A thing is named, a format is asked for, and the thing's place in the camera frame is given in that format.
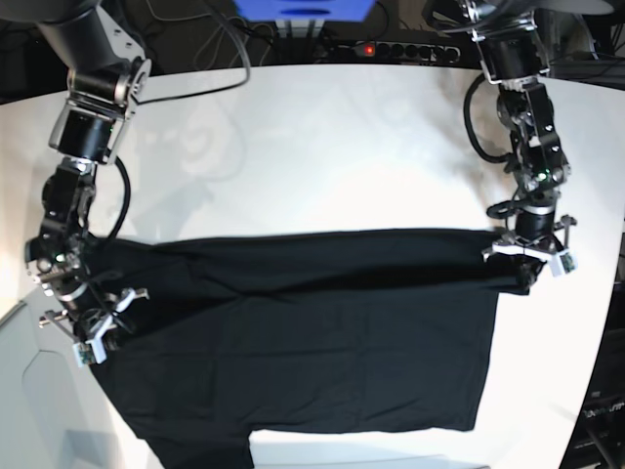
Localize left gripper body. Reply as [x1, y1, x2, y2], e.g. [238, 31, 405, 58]
[482, 212, 577, 266]

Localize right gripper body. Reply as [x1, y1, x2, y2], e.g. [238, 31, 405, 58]
[39, 280, 148, 348]

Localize black T-shirt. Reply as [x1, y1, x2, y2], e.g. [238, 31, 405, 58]
[87, 230, 530, 468]

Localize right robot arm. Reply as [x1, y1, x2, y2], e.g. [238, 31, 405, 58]
[24, 1, 151, 364]

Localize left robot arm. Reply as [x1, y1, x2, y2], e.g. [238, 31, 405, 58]
[423, 1, 577, 283]

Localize black equipment rack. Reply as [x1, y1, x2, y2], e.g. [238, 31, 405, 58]
[561, 282, 624, 468]

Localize black power strip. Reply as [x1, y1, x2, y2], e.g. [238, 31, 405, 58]
[316, 41, 462, 64]

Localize blue plastic bin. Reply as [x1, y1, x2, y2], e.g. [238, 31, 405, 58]
[234, 0, 376, 22]

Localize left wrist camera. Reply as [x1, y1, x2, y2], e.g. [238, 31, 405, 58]
[549, 249, 578, 277]

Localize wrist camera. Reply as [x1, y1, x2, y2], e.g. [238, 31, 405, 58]
[72, 340, 107, 368]
[549, 249, 578, 277]

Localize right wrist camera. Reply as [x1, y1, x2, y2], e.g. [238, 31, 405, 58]
[72, 340, 107, 368]

